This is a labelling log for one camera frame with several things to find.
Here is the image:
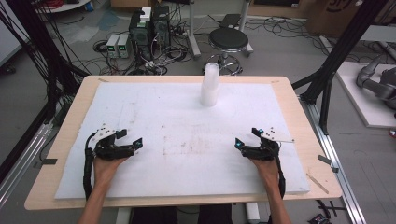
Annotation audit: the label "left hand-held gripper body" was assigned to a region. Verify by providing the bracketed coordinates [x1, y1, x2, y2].
[92, 123, 136, 161]

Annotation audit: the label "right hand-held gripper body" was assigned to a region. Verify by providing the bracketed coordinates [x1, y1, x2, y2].
[242, 126, 295, 162]

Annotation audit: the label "stack of white plastic cups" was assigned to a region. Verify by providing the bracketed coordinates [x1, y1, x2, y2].
[200, 62, 220, 108]

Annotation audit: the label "person's left hand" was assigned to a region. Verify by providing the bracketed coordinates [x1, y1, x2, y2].
[92, 157, 129, 188]

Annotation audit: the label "person's right hand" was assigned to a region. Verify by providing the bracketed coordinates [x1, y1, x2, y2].
[248, 158, 279, 189]

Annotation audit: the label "white foam mat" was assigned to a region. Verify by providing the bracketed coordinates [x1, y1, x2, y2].
[54, 81, 311, 200]

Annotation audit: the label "light wooden table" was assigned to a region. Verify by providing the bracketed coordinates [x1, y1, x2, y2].
[23, 75, 343, 211]

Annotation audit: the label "white table leg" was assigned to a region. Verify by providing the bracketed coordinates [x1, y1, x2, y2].
[246, 203, 262, 224]
[115, 207, 133, 224]

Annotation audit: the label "person's left leg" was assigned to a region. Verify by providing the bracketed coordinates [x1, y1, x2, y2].
[130, 204, 178, 224]

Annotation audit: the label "person's leg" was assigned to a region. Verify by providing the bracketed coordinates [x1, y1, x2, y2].
[130, 204, 178, 224]
[197, 203, 233, 224]

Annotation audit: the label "person's right leg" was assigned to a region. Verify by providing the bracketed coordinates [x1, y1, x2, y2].
[197, 203, 233, 224]

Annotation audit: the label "black clamp parts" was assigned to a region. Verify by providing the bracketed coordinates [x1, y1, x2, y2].
[307, 199, 347, 224]

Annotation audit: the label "grey bench power supply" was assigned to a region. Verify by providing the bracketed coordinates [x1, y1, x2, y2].
[117, 33, 132, 59]
[106, 33, 120, 59]

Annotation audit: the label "black round stool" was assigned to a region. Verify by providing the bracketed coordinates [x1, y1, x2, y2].
[205, 27, 250, 76]

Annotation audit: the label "black computer tower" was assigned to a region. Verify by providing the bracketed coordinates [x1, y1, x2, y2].
[151, 5, 172, 49]
[128, 7, 154, 61]

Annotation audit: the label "white platform board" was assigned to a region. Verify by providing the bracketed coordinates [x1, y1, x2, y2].
[335, 61, 396, 129]

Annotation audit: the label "white stand leg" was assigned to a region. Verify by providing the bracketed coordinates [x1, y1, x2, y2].
[238, 0, 254, 58]
[186, 0, 202, 60]

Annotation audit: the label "brown cardboard box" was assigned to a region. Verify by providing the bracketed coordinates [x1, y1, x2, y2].
[306, 0, 396, 39]

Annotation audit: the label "white round table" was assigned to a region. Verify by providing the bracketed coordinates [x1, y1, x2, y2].
[35, 0, 92, 14]

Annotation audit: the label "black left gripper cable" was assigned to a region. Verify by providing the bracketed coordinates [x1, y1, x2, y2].
[82, 132, 98, 202]

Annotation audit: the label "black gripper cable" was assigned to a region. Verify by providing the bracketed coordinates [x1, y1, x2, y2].
[82, 132, 98, 202]
[273, 148, 287, 200]

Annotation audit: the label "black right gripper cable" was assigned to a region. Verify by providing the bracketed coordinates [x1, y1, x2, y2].
[273, 148, 287, 200]

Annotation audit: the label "aluminium rail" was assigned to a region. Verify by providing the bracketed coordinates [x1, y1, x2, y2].
[0, 122, 54, 207]
[299, 95, 368, 224]

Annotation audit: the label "tangle of floor cables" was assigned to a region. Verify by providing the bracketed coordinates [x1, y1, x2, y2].
[92, 29, 190, 77]

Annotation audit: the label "black floor cables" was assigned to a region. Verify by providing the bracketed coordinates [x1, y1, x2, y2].
[246, 16, 326, 55]

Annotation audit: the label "black frame post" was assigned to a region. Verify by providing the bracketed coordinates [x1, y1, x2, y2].
[292, 0, 390, 135]
[4, 0, 92, 105]

